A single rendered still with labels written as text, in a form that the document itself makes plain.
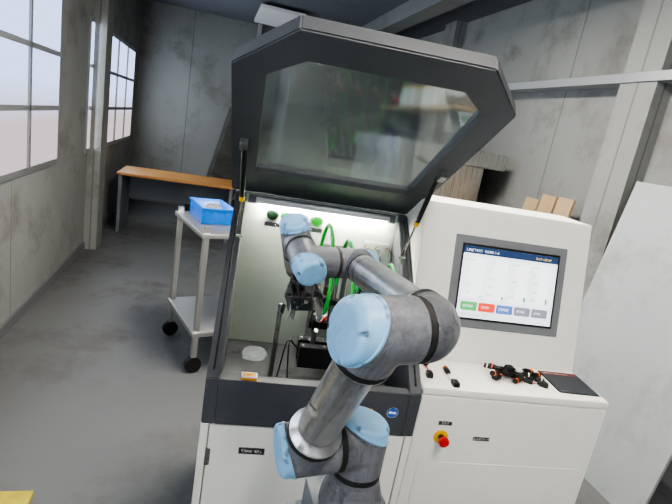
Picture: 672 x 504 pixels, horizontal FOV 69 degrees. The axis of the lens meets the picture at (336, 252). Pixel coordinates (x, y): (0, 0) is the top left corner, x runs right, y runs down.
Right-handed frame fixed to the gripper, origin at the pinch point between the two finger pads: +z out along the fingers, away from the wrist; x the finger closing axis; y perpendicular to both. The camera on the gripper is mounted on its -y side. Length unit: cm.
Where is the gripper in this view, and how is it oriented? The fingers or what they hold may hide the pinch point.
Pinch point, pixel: (306, 314)
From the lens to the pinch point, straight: 143.8
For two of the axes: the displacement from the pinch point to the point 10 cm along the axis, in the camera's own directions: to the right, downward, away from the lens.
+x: 10.0, 0.1, -0.8
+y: -0.7, 6.2, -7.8
